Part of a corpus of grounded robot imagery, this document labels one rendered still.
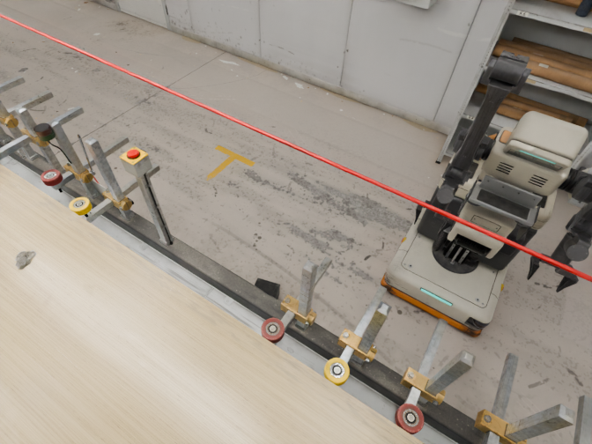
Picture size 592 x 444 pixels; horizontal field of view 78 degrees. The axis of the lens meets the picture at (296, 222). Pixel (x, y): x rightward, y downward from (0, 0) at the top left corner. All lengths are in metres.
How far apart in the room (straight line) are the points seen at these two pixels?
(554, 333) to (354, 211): 1.48
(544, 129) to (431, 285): 1.09
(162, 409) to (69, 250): 0.73
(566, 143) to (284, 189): 1.95
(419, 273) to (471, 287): 0.30
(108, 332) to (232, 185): 1.83
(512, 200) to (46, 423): 1.78
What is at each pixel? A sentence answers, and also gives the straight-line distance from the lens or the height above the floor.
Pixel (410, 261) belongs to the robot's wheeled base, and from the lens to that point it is 2.31.
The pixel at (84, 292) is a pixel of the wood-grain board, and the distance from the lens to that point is 1.53.
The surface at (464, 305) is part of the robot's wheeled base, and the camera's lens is 2.28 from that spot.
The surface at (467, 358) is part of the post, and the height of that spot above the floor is 1.13.
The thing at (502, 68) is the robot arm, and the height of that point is 1.61.
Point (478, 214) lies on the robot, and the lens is 1.84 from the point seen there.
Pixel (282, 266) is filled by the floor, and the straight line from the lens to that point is 2.48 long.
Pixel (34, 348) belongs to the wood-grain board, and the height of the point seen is 0.90.
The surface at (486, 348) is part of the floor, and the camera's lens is 2.55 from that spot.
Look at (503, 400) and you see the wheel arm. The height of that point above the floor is 0.84.
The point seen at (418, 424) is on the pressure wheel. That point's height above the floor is 0.91.
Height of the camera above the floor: 2.10
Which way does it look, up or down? 51 degrees down
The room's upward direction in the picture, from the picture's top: 4 degrees clockwise
